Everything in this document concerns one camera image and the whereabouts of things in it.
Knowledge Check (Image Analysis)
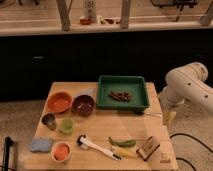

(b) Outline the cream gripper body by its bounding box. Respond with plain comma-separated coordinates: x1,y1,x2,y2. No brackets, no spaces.
159,97,176,125

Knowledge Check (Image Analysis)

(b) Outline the dark red grape bunch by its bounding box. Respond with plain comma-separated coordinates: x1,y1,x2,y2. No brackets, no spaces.
109,91,131,102

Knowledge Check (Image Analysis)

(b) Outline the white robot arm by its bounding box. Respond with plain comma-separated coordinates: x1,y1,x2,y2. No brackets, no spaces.
158,62,213,125

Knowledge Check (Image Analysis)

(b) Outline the metal spoon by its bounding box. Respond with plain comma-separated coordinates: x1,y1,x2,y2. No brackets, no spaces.
134,111,163,117

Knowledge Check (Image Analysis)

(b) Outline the green plastic tray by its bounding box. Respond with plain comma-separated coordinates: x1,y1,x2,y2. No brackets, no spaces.
96,75,150,112

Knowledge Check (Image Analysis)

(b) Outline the brown wooden block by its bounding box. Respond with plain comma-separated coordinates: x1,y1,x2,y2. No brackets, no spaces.
136,136,160,161

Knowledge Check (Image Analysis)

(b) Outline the green pepper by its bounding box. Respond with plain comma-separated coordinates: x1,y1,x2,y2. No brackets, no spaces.
108,137,136,147

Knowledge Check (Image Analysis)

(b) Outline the yellow banana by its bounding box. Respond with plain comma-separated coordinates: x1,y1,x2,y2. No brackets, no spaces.
111,146,137,158

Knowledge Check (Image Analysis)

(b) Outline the dark maroon bowl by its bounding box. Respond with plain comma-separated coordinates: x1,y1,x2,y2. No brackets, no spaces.
72,95,95,117

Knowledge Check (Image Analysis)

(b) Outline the light green cup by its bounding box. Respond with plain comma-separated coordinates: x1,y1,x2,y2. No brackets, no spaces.
59,118,73,135

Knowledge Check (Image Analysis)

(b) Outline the orange bowl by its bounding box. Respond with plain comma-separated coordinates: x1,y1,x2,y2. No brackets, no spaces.
46,92,72,113

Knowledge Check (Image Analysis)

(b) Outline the white cup with orange inside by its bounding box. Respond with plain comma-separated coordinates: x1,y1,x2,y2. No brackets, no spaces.
51,142,71,163

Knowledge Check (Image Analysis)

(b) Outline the small metal cup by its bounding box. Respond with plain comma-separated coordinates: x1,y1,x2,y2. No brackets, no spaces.
42,113,57,130

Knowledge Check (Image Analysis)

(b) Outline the red object on shelf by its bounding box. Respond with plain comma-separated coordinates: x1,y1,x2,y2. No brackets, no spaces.
80,16,92,25

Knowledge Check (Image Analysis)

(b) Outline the blue sponge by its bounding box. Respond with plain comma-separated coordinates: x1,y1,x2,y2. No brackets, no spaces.
29,138,53,153

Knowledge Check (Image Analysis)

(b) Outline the black floor cable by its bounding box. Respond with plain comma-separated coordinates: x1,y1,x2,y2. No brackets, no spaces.
169,132,213,171

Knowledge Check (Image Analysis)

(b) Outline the white handled dish brush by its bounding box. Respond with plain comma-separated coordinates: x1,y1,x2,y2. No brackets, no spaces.
77,135,121,161

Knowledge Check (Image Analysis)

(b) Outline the black stand post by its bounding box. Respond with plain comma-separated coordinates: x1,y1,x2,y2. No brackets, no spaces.
1,137,13,171

